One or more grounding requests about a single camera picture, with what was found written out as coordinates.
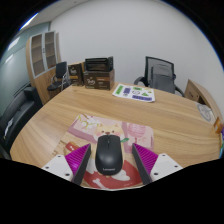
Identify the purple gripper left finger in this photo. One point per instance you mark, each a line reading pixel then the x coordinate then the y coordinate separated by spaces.
pixel 71 167

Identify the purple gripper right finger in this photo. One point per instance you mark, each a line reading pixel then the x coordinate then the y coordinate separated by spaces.
pixel 151 166

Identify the black computer mouse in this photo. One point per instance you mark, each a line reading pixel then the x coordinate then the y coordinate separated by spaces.
pixel 109 156

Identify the pink cartoon mouse pad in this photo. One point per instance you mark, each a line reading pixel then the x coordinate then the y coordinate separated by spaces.
pixel 86 129

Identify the wooden desk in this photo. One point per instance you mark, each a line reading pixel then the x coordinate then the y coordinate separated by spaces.
pixel 179 129

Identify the purple standing sign card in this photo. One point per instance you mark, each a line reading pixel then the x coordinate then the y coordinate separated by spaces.
pixel 221 154

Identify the white green sticker sheet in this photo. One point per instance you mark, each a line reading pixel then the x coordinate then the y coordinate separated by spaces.
pixel 134 93

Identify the round clear coaster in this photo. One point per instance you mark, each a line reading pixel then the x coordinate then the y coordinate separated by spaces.
pixel 205 112

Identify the brown wooden tissue box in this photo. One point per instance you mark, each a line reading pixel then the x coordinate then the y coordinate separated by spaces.
pixel 218 126

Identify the black leather sofa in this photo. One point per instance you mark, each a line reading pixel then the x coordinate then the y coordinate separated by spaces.
pixel 22 108

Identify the black side chair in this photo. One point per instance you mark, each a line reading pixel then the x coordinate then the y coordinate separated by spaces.
pixel 61 78

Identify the dark brown printed box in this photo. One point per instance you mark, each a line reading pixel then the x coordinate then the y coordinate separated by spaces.
pixel 99 80

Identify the grey mesh office chair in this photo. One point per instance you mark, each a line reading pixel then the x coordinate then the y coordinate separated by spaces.
pixel 159 74

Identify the small dark brown box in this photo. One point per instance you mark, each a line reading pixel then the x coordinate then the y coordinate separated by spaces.
pixel 76 71

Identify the black tray on box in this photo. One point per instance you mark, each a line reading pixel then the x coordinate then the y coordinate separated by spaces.
pixel 104 64

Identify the wooden shelf cabinet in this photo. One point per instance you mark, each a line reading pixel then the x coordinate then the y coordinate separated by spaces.
pixel 41 60

